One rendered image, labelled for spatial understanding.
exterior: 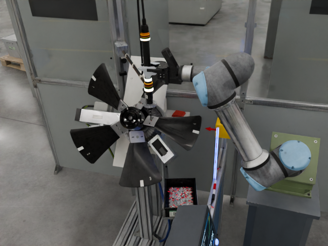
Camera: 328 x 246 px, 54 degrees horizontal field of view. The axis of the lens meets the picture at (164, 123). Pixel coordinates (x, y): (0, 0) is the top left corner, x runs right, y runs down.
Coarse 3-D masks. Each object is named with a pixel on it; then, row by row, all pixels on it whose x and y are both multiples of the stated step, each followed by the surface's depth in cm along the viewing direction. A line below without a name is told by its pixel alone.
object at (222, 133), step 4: (216, 124) 185; (220, 124) 184; (216, 128) 186; (220, 128) 185; (224, 128) 184; (220, 132) 187; (224, 132) 186; (220, 136) 188; (224, 136) 187; (228, 136) 186
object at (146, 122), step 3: (147, 117) 171; (153, 117) 172; (156, 117) 172; (147, 120) 169; (150, 120) 169; (153, 120) 170; (156, 120) 170; (144, 123) 166; (147, 123) 166; (150, 123) 167; (153, 123) 167; (153, 126) 165
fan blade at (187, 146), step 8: (160, 120) 169; (168, 120) 169; (176, 120) 169; (184, 120) 169; (192, 120) 168; (200, 120) 168; (160, 128) 164; (168, 128) 164; (176, 128) 164; (184, 128) 164; (192, 128) 164; (200, 128) 164; (168, 136) 161; (176, 136) 161; (184, 136) 161; (192, 136) 161; (184, 144) 159; (192, 144) 159
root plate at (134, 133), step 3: (129, 132) 168; (132, 132) 169; (135, 132) 170; (138, 132) 171; (141, 132) 172; (129, 135) 167; (132, 135) 168; (135, 135) 169; (138, 135) 171; (141, 135) 172; (132, 138) 168; (135, 138) 169; (138, 138) 170; (141, 138) 171; (132, 141) 168; (135, 141) 169; (138, 141) 170; (141, 141) 171; (144, 141) 172
